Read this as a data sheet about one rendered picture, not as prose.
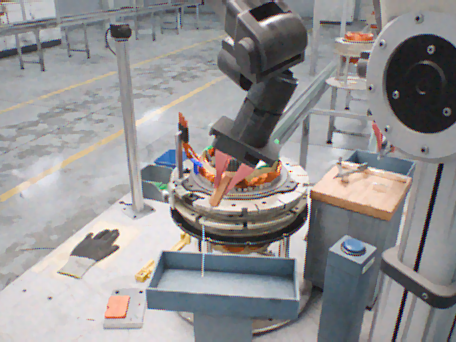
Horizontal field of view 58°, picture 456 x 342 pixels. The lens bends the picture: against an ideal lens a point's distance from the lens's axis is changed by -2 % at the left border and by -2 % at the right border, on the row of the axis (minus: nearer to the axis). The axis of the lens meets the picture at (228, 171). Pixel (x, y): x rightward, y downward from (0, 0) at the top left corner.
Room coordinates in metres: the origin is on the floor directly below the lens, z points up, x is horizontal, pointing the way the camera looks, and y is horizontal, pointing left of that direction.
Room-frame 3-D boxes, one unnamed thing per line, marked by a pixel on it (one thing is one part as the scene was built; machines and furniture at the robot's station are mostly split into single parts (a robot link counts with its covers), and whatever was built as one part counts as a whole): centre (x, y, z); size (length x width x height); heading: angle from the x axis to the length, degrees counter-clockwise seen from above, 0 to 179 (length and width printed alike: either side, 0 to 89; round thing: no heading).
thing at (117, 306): (0.77, 0.27, 0.80); 0.07 x 0.05 x 0.01; 3
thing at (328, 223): (0.91, -0.33, 0.91); 0.19 x 0.19 x 0.26; 57
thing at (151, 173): (1.39, 0.26, 0.82); 0.16 x 0.14 x 0.07; 67
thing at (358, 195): (0.91, -0.33, 1.05); 0.20 x 0.19 x 0.02; 147
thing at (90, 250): (1.02, 0.40, 0.79); 0.24 x 0.13 x 0.02; 158
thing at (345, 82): (3.00, -0.90, 0.94); 0.39 x 0.39 x 0.30
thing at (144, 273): (0.98, 0.18, 0.80); 0.22 x 0.04 x 0.03; 151
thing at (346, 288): (0.69, -0.25, 0.91); 0.07 x 0.07 x 0.25; 48
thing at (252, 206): (0.89, -0.03, 1.09); 0.32 x 0.32 x 0.01
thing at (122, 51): (1.25, 0.31, 1.07); 0.03 x 0.03 x 0.57; 43
